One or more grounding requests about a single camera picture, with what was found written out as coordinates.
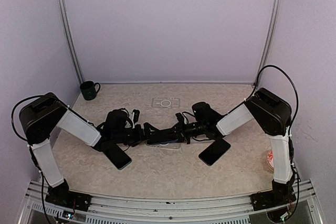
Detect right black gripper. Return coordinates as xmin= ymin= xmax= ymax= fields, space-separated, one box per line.
xmin=163 ymin=118 xmax=206 ymax=144

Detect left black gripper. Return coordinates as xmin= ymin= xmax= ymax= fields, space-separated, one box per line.
xmin=113 ymin=122 xmax=160 ymax=147

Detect blue smartphone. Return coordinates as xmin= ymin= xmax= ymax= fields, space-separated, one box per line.
xmin=146 ymin=134 xmax=183 ymax=146

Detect clear magsafe phone case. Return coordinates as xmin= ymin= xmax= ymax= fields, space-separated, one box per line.
xmin=145 ymin=143 xmax=181 ymax=150

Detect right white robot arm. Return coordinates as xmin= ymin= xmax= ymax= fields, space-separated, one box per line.
xmin=157 ymin=87 xmax=298 ymax=205

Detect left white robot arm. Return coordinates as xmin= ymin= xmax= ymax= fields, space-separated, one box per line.
xmin=19 ymin=92 xmax=158 ymax=206

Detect purple-edged smartphone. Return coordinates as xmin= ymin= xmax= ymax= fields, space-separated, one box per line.
xmin=198 ymin=139 xmax=231 ymax=166

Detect teal-edged smartphone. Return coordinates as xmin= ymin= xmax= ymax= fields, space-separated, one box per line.
xmin=104 ymin=146 xmax=132 ymax=170

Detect dark green mug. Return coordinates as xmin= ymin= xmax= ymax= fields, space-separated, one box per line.
xmin=80 ymin=81 xmax=101 ymax=101

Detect red white patterned bowl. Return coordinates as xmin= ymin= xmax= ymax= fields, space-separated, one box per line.
xmin=261 ymin=149 xmax=274 ymax=172

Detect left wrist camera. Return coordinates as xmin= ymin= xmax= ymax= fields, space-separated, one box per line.
xmin=130 ymin=109 xmax=140 ymax=128

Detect clear camera-cutout phone case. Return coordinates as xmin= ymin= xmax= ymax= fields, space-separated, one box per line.
xmin=152 ymin=98 xmax=181 ymax=109

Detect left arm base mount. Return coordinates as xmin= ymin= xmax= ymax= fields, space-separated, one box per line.
xmin=45 ymin=179 xmax=92 ymax=212

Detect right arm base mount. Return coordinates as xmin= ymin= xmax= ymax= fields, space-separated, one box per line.
xmin=250 ymin=177 xmax=296 ymax=211

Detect front aluminium rail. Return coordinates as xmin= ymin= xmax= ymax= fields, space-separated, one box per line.
xmin=16 ymin=180 xmax=325 ymax=223

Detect left aluminium frame post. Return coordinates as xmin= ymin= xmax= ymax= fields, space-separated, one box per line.
xmin=57 ymin=0 xmax=85 ymax=84

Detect aluminium frame post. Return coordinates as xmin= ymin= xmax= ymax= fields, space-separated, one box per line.
xmin=257 ymin=0 xmax=281 ymax=73
xmin=57 ymin=0 xmax=85 ymax=84

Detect right aluminium frame post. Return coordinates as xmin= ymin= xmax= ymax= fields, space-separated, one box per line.
xmin=257 ymin=0 xmax=281 ymax=73

